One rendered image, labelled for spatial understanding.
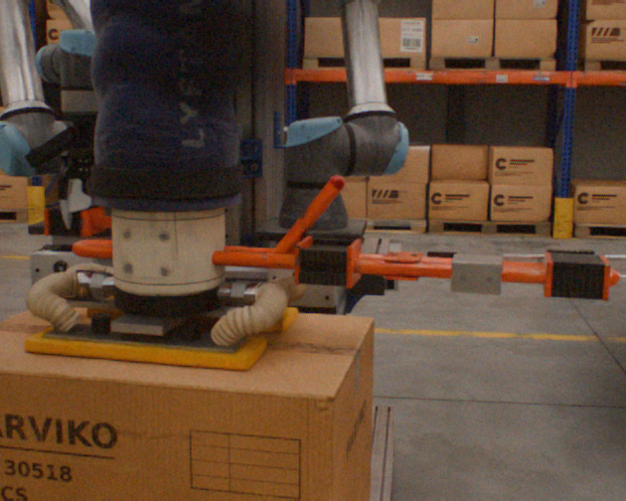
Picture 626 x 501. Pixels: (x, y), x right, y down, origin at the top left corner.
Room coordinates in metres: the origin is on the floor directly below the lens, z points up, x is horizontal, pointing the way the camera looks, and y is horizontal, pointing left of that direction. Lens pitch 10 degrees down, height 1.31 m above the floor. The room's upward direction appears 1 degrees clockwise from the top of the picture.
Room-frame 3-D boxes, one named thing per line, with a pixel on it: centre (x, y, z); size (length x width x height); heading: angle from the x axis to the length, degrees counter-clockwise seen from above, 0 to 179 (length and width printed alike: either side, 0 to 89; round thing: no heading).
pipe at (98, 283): (1.26, 0.24, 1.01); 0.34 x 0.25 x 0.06; 78
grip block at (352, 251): (1.21, -0.01, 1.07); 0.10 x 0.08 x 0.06; 168
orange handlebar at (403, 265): (1.34, 0.02, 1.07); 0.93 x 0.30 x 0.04; 78
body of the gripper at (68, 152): (1.57, 0.44, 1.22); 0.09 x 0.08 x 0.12; 78
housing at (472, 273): (1.16, -0.22, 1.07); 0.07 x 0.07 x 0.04; 78
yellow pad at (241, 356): (1.17, 0.26, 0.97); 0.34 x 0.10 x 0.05; 78
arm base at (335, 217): (1.81, 0.02, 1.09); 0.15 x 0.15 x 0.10
